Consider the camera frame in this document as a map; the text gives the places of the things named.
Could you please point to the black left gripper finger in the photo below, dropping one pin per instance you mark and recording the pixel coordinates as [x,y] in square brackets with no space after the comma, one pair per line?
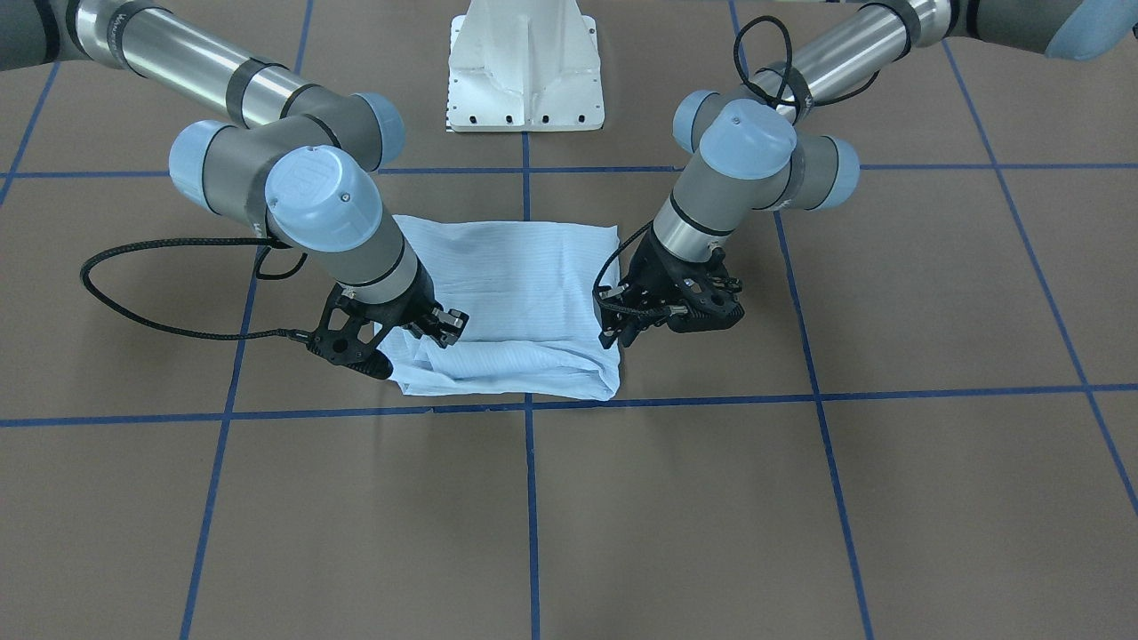
[631,326]
[611,328]

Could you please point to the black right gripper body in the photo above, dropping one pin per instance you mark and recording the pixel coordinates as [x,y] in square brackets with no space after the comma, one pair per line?
[410,305]

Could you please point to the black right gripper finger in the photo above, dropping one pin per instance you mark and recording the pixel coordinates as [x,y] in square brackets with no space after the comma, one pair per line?
[444,326]

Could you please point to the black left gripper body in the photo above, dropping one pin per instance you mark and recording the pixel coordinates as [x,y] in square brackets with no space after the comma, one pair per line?
[648,269]

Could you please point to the light blue button shirt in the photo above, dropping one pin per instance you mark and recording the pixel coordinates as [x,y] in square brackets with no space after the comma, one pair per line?
[527,289]

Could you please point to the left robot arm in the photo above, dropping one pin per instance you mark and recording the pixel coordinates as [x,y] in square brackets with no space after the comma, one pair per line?
[747,155]

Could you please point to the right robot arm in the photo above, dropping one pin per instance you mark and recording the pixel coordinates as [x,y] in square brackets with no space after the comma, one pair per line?
[287,158]

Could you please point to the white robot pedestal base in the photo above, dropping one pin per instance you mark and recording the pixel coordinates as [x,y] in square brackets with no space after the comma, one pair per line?
[524,66]

